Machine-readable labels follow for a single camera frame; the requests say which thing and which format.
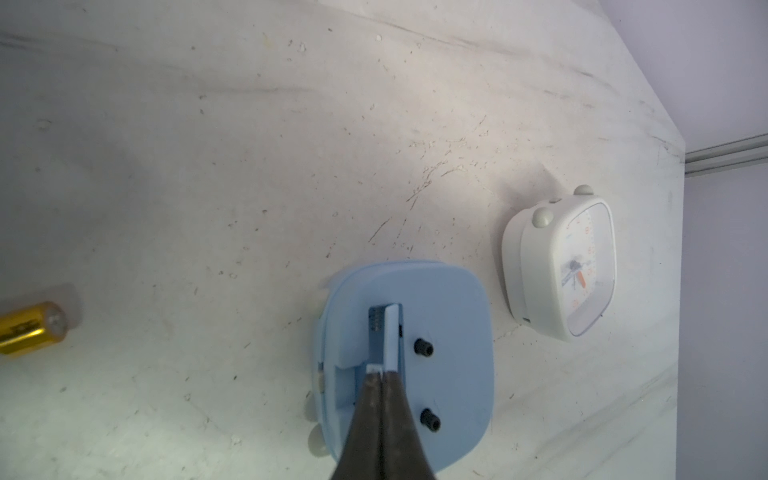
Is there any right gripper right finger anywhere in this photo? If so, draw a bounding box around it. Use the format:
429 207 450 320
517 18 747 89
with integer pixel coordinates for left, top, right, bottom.
380 372 435 479

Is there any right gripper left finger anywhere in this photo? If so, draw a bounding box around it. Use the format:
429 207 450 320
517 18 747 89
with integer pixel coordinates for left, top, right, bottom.
331 372 383 480

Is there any blue alarm clock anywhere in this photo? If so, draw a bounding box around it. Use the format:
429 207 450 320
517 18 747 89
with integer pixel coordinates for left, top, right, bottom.
306 260 494 472

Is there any blue battery cover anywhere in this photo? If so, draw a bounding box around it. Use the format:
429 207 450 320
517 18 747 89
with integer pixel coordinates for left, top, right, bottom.
366 304 401 374

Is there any black gold battery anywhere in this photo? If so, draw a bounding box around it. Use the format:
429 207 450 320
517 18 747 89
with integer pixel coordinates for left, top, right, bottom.
1 301 69 356

